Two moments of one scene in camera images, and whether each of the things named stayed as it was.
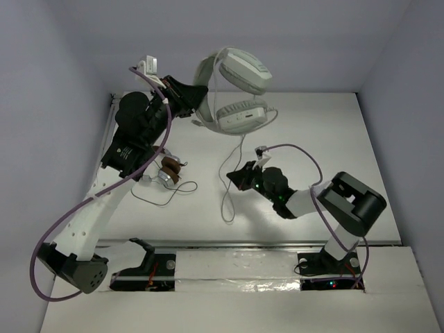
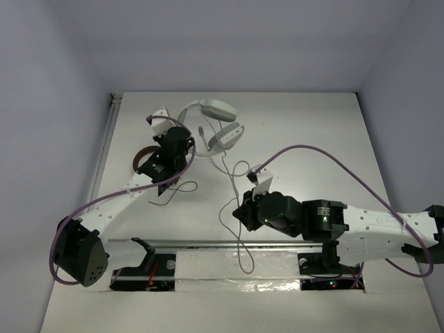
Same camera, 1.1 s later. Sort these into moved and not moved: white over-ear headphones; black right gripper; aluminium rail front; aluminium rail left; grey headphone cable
Moved: grey headphone cable; black right gripper; white over-ear headphones
Not moved: aluminium rail left; aluminium rail front
